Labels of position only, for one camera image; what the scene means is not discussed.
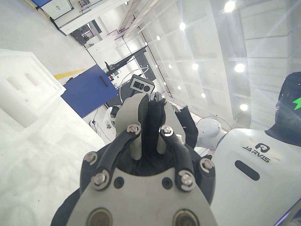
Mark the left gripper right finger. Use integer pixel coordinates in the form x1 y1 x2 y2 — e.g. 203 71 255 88
150 98 216 192

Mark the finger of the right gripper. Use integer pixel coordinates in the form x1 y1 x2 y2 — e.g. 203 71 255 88
174 105 199 148

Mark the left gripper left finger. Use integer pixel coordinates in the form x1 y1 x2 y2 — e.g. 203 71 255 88
81 94 151 191

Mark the robot body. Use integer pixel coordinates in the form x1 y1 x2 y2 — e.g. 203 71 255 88
211 72 301 226

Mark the white foam tray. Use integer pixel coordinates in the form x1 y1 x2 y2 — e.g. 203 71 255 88
0 48 67 129

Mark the white partition panel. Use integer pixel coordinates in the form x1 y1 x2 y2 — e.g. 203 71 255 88
40 0 74 20

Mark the thin white cable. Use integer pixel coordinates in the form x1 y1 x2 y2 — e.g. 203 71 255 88
119 65 150 103

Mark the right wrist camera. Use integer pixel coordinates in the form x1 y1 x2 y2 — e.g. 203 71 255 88
130 74 155 94

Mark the black metal frame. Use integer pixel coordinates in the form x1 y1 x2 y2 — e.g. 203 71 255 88
104 45 148 77

